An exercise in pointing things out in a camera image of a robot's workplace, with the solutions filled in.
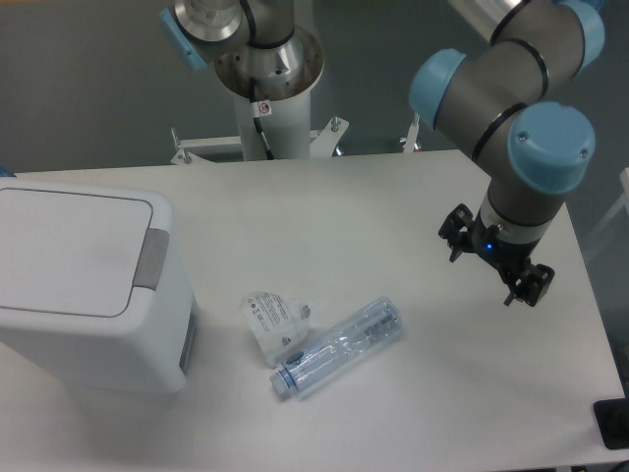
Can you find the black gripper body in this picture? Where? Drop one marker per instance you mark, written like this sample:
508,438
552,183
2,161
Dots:
504,244

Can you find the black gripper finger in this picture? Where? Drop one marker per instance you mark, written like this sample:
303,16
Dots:
527,285
456,231

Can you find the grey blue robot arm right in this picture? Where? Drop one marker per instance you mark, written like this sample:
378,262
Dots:
495,109

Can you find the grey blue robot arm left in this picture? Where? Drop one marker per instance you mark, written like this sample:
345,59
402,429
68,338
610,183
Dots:
203,31

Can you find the white trash can body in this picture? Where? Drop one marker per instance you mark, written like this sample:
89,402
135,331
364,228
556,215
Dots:
145,348

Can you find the white trash can lid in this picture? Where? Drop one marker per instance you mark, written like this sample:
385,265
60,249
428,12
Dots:
69,253

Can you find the clear plastic water bottle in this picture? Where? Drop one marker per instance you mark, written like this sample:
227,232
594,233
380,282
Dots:
371,326

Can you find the black device at table edge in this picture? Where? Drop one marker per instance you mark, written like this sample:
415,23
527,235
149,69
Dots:
612,419

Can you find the clear plastic bag with label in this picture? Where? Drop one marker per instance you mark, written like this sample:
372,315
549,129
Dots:
279,324

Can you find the white frame at right edge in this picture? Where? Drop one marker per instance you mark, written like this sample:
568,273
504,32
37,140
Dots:
605,229

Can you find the white pedestal base frame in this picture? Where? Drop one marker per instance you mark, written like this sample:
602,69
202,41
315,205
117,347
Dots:
323,143

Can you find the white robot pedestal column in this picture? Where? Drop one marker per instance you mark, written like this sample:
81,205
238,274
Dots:
271,90

